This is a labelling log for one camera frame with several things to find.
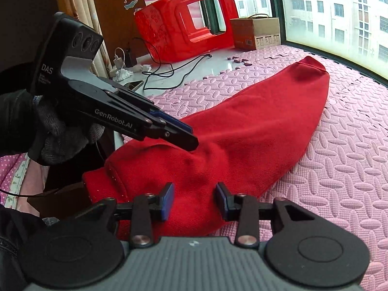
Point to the beige curtain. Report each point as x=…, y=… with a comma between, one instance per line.
x=81, y=0

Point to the beige apartment building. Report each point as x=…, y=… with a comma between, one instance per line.
x=333, y=9

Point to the person's left hand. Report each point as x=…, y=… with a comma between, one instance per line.
x=57, y=127

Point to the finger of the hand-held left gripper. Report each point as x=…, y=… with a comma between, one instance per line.
x=178, y=125
x=182, y=141

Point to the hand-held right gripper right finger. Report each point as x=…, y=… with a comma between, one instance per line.
x=222, y=201

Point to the red plastic stool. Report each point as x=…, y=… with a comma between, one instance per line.
x=169, y=27

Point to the red hooded sweater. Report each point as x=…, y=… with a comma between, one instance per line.
x=242, y=121

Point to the cartoon wall sticker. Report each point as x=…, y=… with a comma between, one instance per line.
x=131, y=3

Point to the brown cardboard box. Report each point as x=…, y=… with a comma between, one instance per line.
x=242, y=33

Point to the white charger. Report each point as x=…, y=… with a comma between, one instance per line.
x=119, y=62

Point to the pink dotted bedding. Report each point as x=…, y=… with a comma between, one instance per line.
x=15, y=182

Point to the person's left forearm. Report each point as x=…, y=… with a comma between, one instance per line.
x=15, y=121

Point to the dark green window frame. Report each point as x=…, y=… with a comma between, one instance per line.
x=274, y=6

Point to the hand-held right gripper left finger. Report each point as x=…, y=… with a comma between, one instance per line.
x=167, y=201

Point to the brown wooden wardrobe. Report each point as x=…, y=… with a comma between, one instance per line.
x=103, y=21

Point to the person's black jacket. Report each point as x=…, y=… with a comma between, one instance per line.
x=12, y=248

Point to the white crumpled tissue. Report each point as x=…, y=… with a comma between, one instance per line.
x=130, y=72

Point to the pink foam floor mat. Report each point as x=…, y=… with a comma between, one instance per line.
x=348, y=157

